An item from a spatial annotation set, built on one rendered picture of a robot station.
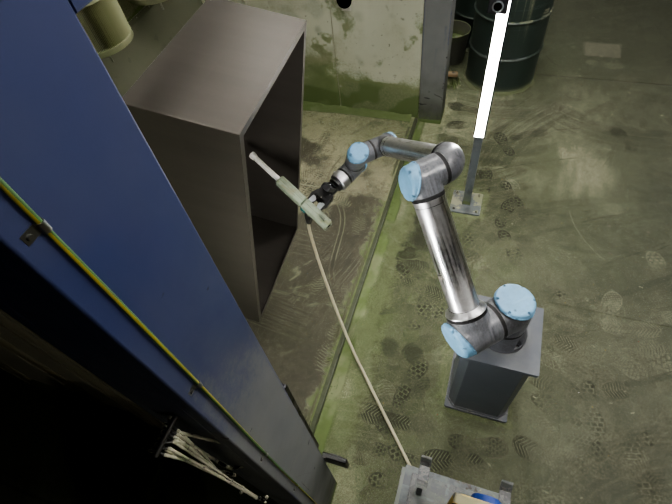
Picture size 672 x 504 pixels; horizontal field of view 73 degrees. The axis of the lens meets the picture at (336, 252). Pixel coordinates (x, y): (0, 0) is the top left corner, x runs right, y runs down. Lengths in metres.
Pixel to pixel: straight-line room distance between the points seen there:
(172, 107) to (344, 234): 1.86
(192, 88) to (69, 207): 0.99
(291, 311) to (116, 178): 2.28
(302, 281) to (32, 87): 2.48
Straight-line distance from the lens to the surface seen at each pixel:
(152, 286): 0.59
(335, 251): 2.93
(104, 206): 0.51
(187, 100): 1.39
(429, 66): 3.58
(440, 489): 1.62
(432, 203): 1.52
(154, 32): 3.50
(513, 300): 1.77
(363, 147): 2.03
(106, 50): 2.71
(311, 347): 2.61
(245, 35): 1.64
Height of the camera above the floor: 2.40
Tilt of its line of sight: 53 degrees down
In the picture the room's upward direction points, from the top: 10 degrees counter-clockwise
